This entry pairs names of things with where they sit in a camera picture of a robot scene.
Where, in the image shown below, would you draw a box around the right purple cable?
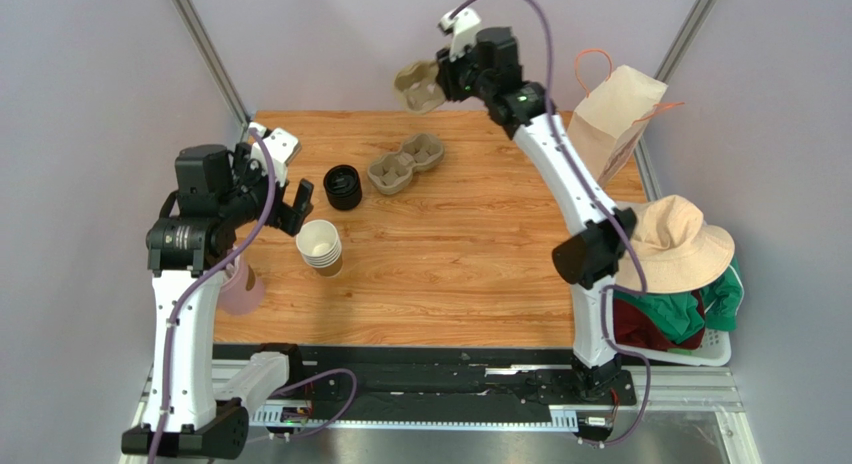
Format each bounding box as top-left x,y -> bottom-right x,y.
449,0 -> 654,449

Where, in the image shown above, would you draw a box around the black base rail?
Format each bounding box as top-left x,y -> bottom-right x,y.
213,343 -> 638,427

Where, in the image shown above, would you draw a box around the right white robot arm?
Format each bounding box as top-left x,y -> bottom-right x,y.
436,25 -> 637,402

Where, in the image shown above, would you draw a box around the paper takeout bag orange handles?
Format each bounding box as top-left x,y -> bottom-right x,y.
567,48 -> 680,187

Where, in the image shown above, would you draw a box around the dark red garment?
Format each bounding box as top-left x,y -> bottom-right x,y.
613,299 -> 706,352

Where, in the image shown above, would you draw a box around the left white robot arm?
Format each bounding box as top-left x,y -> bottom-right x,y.
121,137 -> 313,461

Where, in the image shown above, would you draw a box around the green garment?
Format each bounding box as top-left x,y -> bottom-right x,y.
613,259 -> 745,343

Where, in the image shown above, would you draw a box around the beige bucket hat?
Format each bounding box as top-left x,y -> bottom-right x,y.
616,195 -> 735,294

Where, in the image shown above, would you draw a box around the pink cup with straws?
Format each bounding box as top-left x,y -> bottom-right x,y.
217,256 -> 266,316

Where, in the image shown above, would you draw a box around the aluminium frame base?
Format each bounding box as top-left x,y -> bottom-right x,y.
159,361 -> 760,463

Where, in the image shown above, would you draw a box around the pulp cup carrier tray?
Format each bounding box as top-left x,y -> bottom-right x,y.
392,60 -> 447,115

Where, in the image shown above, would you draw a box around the stack of black lids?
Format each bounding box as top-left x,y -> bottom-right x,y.
323,164 -> 363,211

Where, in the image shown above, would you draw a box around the white plastic basket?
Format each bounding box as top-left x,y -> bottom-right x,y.
615,200 -> 733,368

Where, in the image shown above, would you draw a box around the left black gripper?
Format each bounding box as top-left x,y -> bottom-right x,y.
218,143 -> 313,236

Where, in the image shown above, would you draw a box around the stack of paper cups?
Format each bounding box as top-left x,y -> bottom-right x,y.
295,220 -> 343,277

